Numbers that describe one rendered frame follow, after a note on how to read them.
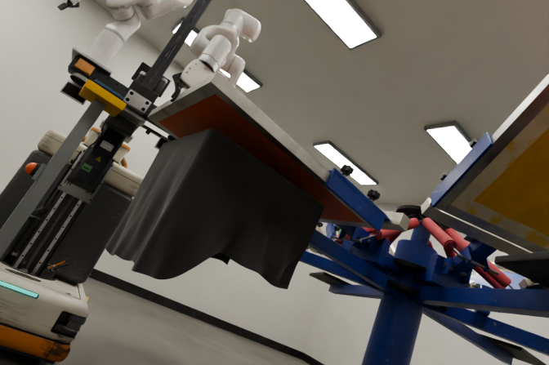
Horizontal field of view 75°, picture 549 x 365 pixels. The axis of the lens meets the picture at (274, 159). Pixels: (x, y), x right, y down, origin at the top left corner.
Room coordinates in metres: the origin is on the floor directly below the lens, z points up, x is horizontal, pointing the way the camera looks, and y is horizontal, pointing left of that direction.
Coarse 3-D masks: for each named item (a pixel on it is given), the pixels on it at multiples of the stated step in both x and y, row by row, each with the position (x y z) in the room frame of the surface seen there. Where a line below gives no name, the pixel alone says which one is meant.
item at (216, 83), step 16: (208, 80) 0.87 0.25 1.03; (224, 80) 0.86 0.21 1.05; (192, 96) 0.98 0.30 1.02; (208, 96) 0.93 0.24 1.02; (224, 96) 0.89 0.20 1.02; (240, 96) 0.89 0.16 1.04; (160, 112) 1.23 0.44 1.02; (176, 112) 1.15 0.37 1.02; (240, 112) 0.92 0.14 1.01; (256, 112) 0.92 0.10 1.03; (256, 128) 0.97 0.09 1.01; (272, 128) 0.96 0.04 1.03; (288, 144) 0.99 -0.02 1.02; (304, 160) 1.03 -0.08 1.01; (320, 176) 1.07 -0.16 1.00; (352, 224) 1.32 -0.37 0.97; (368, 224) 1.24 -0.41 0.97
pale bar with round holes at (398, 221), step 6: (390, 216) 1.25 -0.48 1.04; (396, 216) 1.23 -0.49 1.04; (402, 216) 1.21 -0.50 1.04; (384, 222) 1.26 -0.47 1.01; (390, 222) 1.24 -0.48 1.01; (396, 222) 1.22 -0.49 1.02; (402, 222) 1.21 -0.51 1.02; (408, 222) 1.23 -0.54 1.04; (384, 228) 1.30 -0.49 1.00; (390, 228) 1.28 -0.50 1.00; (396, 228) 1.25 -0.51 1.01; (402, 228) 1.22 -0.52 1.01
